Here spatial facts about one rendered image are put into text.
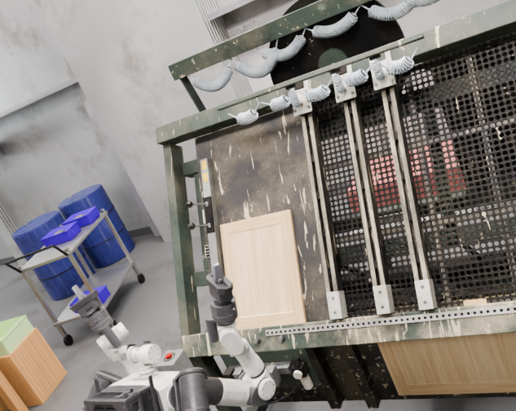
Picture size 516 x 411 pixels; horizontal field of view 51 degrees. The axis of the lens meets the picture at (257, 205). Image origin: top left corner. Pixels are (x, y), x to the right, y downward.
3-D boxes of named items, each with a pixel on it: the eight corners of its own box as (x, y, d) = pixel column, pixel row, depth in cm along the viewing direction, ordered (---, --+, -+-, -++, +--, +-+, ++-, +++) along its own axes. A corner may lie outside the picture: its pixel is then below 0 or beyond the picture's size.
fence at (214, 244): (222, 331, 292) (218, 332, 289) (204, 161, 309) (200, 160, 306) (230, 330, 290) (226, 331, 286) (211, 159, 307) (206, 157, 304)
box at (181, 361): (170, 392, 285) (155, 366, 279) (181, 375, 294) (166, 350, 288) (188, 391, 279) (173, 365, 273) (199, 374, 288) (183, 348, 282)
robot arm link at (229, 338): (232, 328, 182) (251, 355, 187) (230, 313, 190) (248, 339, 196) (215, 337, 183) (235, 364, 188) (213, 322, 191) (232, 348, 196)
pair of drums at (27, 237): (144, 240, 785) (110, 178, 752) (82, 298, 678) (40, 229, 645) (105, 247, 830) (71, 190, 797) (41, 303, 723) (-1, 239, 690)
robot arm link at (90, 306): (74, 303, 223) (91, 326, 224) (66, 311, 214) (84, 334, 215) (99, 286, 222) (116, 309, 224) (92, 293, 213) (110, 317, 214)
